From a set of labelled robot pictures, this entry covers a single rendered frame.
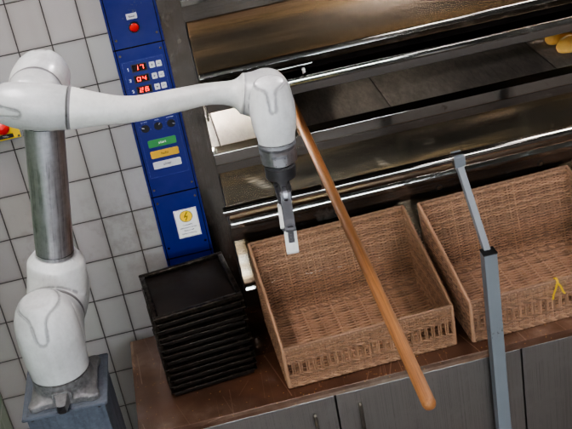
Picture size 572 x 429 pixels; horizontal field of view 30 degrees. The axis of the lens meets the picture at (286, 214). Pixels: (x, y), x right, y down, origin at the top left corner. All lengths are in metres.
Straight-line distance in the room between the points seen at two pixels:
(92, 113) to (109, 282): 1.25
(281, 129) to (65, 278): 0.74
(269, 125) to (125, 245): 1.22
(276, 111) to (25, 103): 0.57
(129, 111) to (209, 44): 0.88
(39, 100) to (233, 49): 1.00
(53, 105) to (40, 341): 0.61
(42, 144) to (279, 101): 0.61
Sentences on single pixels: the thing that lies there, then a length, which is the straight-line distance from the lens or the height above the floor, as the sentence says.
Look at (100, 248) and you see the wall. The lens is 3.57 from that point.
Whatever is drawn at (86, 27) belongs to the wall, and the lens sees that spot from 3.28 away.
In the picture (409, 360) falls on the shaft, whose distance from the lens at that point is 2.35.
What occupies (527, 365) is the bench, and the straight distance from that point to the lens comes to 3.49.
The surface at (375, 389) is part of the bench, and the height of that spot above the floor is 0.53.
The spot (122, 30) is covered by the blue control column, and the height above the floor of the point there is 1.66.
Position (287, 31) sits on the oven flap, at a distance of 3.35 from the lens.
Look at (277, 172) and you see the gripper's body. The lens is 2.53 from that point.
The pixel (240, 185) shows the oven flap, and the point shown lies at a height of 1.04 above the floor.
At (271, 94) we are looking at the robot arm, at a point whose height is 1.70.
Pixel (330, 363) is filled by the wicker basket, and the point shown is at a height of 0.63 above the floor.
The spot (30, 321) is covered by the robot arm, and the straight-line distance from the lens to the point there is 2.71.
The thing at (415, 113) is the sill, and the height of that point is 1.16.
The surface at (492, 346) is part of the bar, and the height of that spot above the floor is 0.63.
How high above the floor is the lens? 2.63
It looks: 29 degrees down
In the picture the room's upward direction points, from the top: 11 degrees counter-clockwise
